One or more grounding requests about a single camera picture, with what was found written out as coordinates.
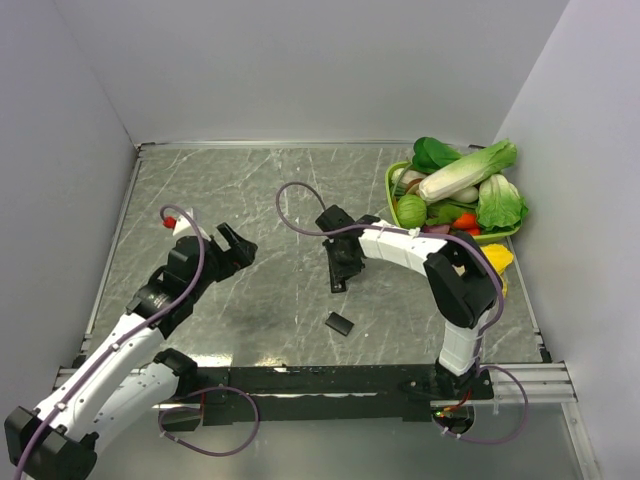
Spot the green leafy lettuce toy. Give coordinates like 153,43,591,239
476,174,528,233

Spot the aluminium frame rail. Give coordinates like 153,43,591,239
47,364,579,411

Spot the black battery compartment cover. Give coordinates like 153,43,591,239
325,312,354,336

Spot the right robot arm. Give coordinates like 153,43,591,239
315,205,501,399

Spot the yellow cabbage toy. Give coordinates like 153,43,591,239
481,243,514,297

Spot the green vegetable basket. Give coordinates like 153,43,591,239
384,160,522,246

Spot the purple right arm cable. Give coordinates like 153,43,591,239
275,181,530,445

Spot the dark green spinach toy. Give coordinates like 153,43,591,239
411,137,462,174

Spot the orange carrot toy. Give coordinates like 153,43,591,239
451,212,479,231

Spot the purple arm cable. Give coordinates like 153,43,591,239
275,181,530,445
12,204,261,480

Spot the white radish toy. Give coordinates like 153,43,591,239
450,186,479,204

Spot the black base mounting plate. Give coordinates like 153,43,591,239
162,364,494,433

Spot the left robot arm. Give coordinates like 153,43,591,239
4,220,258,479

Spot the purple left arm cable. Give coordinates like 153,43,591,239
12,204,261,480

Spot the large napa cabbage toy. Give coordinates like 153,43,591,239
418,140,518,204

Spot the round green cabbage toy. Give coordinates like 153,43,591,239
396,194,427,229

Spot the purple onion toy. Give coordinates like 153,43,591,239
421,224,450,234

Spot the black remote control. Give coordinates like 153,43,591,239
324,240,351,293

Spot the white mushroom toy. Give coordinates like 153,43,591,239
390,168,426,190

